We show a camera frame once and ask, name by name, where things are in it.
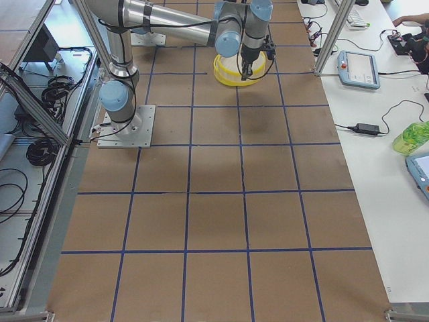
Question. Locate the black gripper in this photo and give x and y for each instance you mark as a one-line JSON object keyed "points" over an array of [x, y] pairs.
{"points": [[248, 56]]}

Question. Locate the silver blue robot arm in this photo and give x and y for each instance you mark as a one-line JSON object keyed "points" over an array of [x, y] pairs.
{"points": [[235, 29]]}

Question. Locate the person hand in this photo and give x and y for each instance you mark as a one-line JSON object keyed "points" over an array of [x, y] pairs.
{"points": [[410, 19]]}

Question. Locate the blue white teach pendant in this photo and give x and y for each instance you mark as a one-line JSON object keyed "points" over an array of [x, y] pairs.
{"points": [[358, 70]]}

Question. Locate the white keyboard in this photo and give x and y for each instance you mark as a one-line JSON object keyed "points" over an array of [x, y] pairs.
{"points": [[355, 21]]}

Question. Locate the black power adapter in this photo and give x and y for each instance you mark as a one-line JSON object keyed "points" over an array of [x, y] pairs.
{"points": [[364, 128]]}

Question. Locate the black electronics board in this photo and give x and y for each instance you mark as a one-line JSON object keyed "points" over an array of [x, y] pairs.
{"points": [[402, 44]]}

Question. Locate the green plastic bottle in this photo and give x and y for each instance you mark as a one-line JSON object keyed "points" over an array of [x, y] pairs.
{"points": [[412, 138]]}

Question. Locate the black box on shelf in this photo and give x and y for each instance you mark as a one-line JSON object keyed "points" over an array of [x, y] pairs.
{"points": [[43, 49]]}

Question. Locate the aluminium frame post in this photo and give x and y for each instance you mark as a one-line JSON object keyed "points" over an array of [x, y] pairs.
{"points": [[333, 34]]}

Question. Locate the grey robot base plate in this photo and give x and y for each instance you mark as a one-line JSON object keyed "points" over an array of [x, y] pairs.
{"points": [[137, 134]]}

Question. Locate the aluminium frame rail left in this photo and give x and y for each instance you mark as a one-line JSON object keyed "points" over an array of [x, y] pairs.
{"points": [[16, 86]]}

